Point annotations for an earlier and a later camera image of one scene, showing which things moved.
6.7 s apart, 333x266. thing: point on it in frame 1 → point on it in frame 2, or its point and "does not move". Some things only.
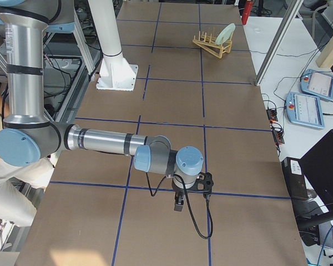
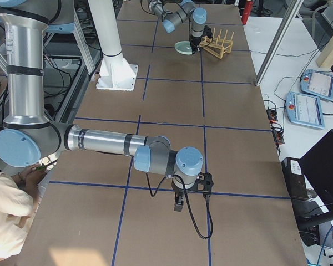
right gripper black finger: [179, 201] does not move
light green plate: [225, 34] → [183, 47]
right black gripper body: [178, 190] does not move
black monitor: [324, 164] does not move
